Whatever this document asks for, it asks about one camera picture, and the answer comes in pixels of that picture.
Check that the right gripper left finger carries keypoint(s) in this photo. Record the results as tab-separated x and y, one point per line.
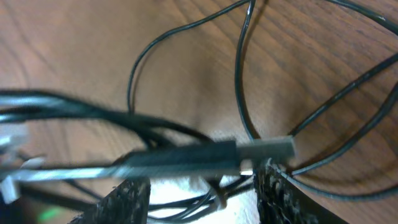
128	203

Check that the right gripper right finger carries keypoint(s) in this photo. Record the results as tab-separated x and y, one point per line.
280	202

